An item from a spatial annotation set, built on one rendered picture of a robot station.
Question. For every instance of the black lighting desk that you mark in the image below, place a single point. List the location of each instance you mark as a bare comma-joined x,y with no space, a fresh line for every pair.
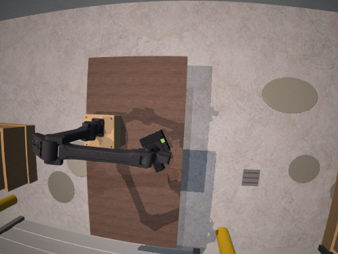
152,138

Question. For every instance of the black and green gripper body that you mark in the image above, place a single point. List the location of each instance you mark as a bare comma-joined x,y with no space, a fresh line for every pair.
159,145

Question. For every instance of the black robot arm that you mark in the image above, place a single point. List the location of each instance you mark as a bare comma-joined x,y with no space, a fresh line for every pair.
46,148

